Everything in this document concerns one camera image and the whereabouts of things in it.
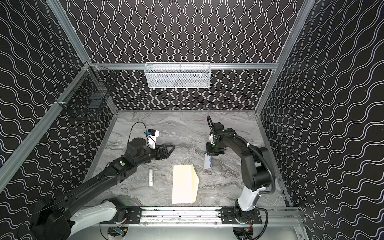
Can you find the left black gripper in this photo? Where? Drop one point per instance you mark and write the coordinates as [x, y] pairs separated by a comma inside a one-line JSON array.
[[159, 152]]

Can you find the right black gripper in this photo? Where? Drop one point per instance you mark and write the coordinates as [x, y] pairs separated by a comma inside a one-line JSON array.
[[212, 149]]

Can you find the blue bordered white letter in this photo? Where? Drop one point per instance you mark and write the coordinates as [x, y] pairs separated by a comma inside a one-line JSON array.
[[208, 161]]

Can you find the cream yellow envelope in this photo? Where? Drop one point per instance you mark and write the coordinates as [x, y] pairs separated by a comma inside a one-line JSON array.
[[185, 184]]

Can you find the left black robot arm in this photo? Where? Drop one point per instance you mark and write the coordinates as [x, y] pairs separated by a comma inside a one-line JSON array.
[[61, 217]]

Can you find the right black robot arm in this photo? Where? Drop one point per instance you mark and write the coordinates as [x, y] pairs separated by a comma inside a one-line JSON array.
[[257, 173]]

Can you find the white glue stick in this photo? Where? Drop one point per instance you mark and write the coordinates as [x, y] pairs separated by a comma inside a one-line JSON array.
[[151, 177]]

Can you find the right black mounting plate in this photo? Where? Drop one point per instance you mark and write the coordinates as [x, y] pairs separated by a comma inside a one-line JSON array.
[[234, 215]]

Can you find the black mounting plate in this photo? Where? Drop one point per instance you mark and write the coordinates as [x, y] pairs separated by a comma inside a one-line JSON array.
[[234, 215], [129, 215]]

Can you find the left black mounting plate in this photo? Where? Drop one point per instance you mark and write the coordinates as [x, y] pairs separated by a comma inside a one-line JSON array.
[[129, 215]]

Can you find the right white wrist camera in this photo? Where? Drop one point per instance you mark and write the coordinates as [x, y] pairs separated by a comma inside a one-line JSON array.
[[212, 139]]

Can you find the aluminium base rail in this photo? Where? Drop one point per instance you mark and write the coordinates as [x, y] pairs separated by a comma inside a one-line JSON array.
[[181, 217]]

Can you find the white wire mesh basket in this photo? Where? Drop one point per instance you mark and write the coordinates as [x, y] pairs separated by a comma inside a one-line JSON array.
[[178, 75]]

